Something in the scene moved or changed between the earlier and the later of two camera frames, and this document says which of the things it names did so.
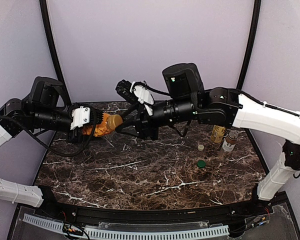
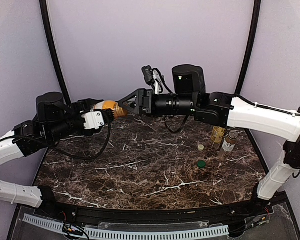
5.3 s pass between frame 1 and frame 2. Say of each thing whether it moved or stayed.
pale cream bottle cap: stayed
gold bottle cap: moved
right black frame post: stayed
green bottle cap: stayed
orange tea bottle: moved
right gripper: moved
